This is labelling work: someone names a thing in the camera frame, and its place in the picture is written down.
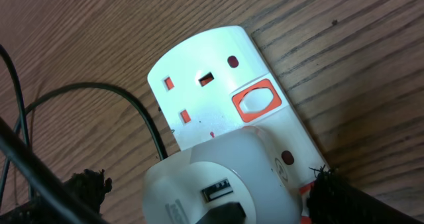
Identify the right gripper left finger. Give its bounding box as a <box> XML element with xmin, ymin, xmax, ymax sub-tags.
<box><xmin>1</xmin><ymin>169</ymin><xmax>113</xmax><ymax>224</ymax></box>

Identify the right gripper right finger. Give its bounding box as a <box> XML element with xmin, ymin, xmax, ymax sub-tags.
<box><xmin>306</xmin><ymin>166</ymin><xmax>422</xmax><ymax>224</ymax></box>

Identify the black USB charging cable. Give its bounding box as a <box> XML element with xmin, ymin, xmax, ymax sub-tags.
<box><xmin>0</xmin><ymin>43</ymin><xmax>248</xmax><ymax>224</ymax></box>

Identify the white power strip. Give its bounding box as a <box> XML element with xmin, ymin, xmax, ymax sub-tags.
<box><xmin>148</xmin><ymin>26</ymin><xmax>326</xmax><ymax>223</ymax></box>

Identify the white USB charger plug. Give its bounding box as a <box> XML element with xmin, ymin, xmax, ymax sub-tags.
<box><xmin>142</xmin><ymin>127</ymin><xmax>302</xmax><ymax>223</ymax></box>

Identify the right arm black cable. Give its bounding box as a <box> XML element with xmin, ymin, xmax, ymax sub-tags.
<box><xmin>0</xmin><ymin>116</ymin><xmax>110</xmax><ymax>224</ymax></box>

